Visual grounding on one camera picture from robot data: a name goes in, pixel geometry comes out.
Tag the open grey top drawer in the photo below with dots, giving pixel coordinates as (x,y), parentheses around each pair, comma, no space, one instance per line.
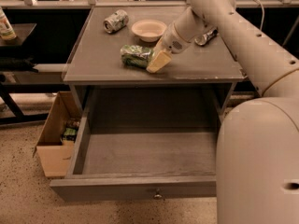
(134,141)

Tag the grey cabinet desk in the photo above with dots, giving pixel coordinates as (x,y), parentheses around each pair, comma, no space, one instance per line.
(97,59)

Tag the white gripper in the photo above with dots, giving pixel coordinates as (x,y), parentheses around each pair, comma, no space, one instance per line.
(171,39)

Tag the white green crushed can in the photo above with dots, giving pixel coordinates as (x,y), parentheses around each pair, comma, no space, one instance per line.
(116,21)

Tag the white paper bowl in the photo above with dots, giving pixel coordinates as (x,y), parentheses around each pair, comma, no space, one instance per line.
(148,30)

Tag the black side table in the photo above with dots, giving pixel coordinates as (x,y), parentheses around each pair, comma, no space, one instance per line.
(32,62)

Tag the white bottle on side table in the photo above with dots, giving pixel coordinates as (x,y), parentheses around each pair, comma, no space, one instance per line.
(6,30)

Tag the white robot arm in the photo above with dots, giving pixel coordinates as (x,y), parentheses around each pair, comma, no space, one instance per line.
(257,157)

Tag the green packet in box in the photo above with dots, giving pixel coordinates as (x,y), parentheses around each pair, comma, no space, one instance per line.
(69,135)

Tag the cardboard box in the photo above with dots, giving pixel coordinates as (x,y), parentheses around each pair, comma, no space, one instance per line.
(53,151)

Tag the metal drawer knob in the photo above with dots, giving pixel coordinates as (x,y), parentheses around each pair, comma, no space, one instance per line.
(157,195)

